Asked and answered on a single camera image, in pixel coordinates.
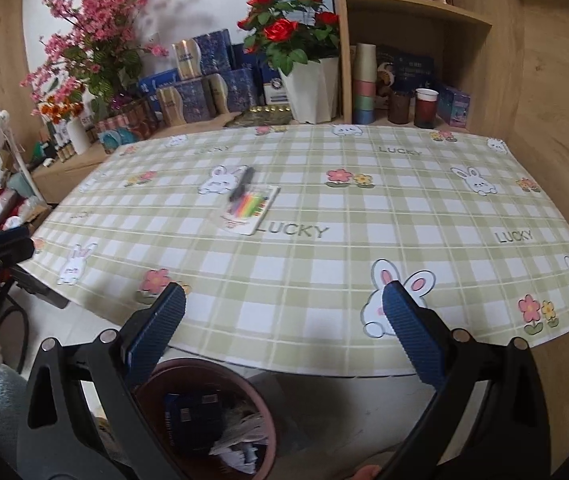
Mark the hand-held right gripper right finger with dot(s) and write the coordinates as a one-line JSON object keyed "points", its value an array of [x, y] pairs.
{"points": [[409, 335]]}

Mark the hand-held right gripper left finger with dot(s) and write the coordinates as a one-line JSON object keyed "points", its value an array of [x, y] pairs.
{"points": [[157, 330]]}

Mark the brown round bin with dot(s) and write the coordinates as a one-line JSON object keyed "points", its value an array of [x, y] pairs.
{"points": [[204, 366]]}

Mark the dark blue carton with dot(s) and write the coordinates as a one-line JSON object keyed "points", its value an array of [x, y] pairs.
{"points": [[194, 420]]}

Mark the person's left forearm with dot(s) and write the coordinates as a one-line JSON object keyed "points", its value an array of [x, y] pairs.
{"points": [[2, 415]]}

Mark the person's right hand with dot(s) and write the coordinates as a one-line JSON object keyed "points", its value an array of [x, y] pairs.
{"points": [[367, 473]]}

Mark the black flat object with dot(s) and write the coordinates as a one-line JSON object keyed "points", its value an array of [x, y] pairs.
{"points": [[39, 287]]}

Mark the low wooden cabinet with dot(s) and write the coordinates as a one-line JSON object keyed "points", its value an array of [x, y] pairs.
{"points": [[64, 180]]}

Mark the row of small brown bottles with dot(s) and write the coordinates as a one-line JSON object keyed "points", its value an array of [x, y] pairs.
{"points": [[62, 151]]}

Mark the white vase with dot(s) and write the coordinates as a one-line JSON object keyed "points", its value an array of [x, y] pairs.
{"points": [[79, 137]]}

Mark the orange flower bunch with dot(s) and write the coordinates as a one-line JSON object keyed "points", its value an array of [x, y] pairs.
{"points": [[59, 107]]}

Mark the pack of coloured markers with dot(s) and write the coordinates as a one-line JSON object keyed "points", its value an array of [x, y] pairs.
{"points": [[249, 210]]}

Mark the striped basket planter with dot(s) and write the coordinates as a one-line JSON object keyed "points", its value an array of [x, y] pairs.
{"points": [[129, 120]]}

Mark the black pen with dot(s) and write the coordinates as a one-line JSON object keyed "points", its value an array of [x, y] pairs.
{"points": [[242, 182]]}

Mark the blue tissue box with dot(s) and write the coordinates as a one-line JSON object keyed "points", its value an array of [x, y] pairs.
{"points": [[157, 85]]}

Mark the pink blossom plant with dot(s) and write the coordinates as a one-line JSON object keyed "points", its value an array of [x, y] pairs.
{"points": [[99, 35]]}

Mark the blue and gold box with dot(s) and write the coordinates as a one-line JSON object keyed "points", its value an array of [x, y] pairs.
{"points": [[239, 92], [187, 102], [209, 55]]}

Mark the red paper cup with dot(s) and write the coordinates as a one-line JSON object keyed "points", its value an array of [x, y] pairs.
{"points": [[425, 110]]}

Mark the brown glass cup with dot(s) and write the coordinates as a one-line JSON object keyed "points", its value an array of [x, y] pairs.
{"points": [[399, 109]]}

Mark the purple box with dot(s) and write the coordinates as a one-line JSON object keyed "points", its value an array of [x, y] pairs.
{"points": [[454, 107]]}

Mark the stack of pastel cups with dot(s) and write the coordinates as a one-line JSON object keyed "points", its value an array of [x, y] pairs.
{"points": [[364, 90]]}

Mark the cartoon mug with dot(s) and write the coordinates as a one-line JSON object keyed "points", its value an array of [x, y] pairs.
{"points": [[385, 82]]}

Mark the white plant pot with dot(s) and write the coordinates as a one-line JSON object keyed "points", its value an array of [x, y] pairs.
{"points": [[309, 92]]}

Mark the white and blue box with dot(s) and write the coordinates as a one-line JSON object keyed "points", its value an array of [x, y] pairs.
{"points": [[274, 90]]}

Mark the dark blue picture box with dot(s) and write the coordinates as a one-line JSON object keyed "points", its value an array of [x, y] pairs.
{"points": [[414, 67]]}

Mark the wooden shelf unit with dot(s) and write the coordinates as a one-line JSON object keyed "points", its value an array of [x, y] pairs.
{"points": [[469, 60]]}

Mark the plain blue box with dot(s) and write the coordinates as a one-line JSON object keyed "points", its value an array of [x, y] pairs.
{"points": [[242, 57]]}

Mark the red rose plant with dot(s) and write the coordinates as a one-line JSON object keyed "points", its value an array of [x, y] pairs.
{"points": [[284, 30]]}

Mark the white wall socket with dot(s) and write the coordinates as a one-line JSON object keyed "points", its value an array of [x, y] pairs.
{"points": [[153, 38]]}

